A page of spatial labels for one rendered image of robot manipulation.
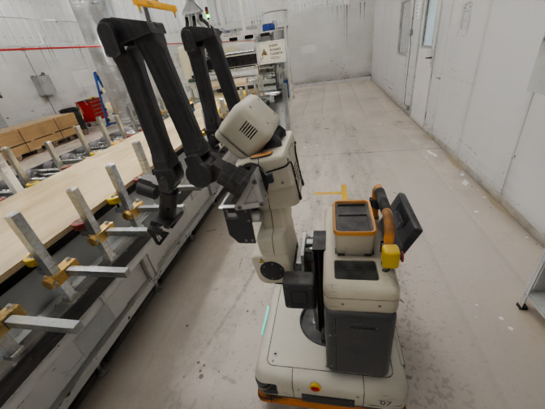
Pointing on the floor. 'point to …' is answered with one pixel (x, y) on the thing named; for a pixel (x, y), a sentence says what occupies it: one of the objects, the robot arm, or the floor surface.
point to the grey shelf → (536, 296)
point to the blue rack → (101, 98)
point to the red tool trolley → (91, 109)
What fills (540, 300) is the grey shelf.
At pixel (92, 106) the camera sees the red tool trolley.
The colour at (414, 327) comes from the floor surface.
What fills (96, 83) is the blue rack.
